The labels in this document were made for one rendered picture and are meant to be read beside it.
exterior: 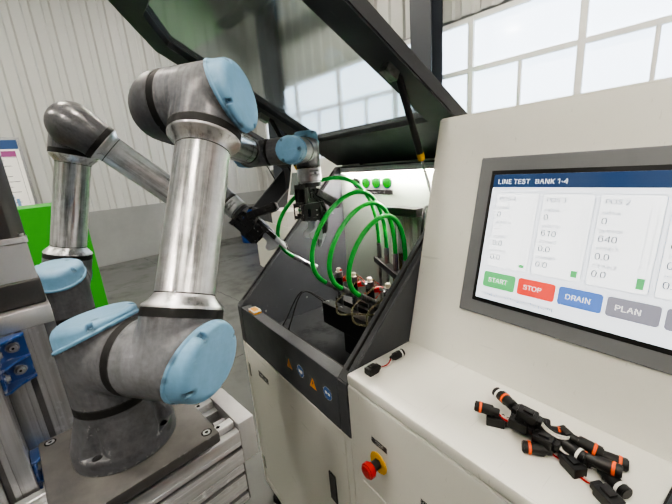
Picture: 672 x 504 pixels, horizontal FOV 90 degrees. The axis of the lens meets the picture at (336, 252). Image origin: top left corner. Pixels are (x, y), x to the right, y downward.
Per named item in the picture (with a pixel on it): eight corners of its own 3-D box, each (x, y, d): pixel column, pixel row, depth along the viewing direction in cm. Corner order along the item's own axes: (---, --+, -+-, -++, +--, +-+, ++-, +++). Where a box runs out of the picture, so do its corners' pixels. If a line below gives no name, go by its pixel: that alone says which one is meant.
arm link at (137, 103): (94, 136, 57) (245, 177, 104) (147, 129, 54) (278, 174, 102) (89, 65, 57) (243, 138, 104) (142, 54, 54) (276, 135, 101)
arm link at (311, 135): (287, 131, 100) (297, 133, 108) (291, 169, 103) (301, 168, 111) (312, 128, 98) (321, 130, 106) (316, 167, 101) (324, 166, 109)
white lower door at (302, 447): (265, 478, 154) (243, 343, 137) (270, 475, 156) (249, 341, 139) (358, 621, 104) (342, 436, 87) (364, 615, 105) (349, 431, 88)
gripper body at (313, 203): (294, 221, 110) (290, 184, 107) (316, 217, 115) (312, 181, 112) (307, 223, 104) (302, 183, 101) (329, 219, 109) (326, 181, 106)
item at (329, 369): (246, 343, 136) (240, 307, 132) (256, 339, 139) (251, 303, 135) (341, 431, 88) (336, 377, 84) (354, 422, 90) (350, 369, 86)
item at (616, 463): (464, 424, 62) (464, 399, 61) (494, 398, 68) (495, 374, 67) (621, 521, 44) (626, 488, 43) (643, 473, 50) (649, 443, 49)
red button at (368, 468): (358, 474, 77) (357, 455, 76) (371, 464, 79) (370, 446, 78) (374, 490, 73) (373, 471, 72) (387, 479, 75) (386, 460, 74)
